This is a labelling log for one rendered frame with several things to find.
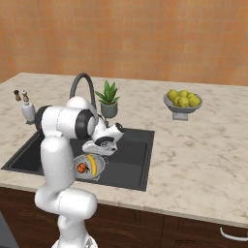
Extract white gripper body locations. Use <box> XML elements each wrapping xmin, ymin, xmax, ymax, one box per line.
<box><xmin>81</xmin><ymin>140</ymin><xmax>118</xmax><ymax>157</ymax></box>

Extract grey colander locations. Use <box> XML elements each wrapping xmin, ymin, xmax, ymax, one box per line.
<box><xmin>73</xmin><ymin>153</ymin><xmax>108</xmax><ymax>181</ymax></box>

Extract yellow banana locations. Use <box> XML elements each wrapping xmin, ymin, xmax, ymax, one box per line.
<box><xmin>86</xmin><ymin>154</ymin><xmax>98</xmax><ymax>177</ymax></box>

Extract dark sink basin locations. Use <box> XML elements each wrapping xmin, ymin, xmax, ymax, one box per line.
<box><xmin>1</xmin><ymin>127</ymin><xmax>156</xmax><ymax>192</ymax></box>

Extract orange fruit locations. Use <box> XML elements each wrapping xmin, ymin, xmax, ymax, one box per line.
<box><xmin>76</xmin><ymin>162</ymin><xmax>89</xmax><ymax>174</ymax></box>

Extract green plant in teal pot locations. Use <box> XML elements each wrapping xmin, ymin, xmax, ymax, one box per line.
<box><xmin>94</xmin><ymin>79</ymin><xmax>121</xmax><ymax>119</ymax></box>

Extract white soap dispenser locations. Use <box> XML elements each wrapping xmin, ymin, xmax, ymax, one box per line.
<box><xmin>20</xmin><ymin>102</ymin><xmax>37</xmax><ymax>126</ymax></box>

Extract dark brown cupboard door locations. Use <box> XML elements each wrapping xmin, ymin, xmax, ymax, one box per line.
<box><xmin>0</xmin><ymin>186</ymin><xmax>167</xmax><ymax>248</ymax></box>

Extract grey fruit bowl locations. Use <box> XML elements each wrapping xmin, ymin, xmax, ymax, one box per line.
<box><xmin>163</xmin><ymin>93</ymin><xmax>203</xmax><ymax>122</ymax></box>

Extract pale salt shaker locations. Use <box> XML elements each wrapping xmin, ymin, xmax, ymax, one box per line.
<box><xmin>21</xmin><ymin>89</ymin><xmax>30</xmax><ymax>104</ymax></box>

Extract dark brown pepper shaker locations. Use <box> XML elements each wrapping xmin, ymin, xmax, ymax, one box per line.
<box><xmin>13</xmin><ymin>89</ymin><xmax>22</xmax><ymax>103</ymax></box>

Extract dark brown drawer front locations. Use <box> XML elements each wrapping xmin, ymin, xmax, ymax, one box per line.
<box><xmin>160</xmin><ymin>214</ymin><xmax>248</xmax><ymax>248</ymax></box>

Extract white drawer handle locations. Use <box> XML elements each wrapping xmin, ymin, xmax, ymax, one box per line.
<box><xmin>219</xmin><ymin>227</ymin><xmax>248</xmax><ymax>242</ymax></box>

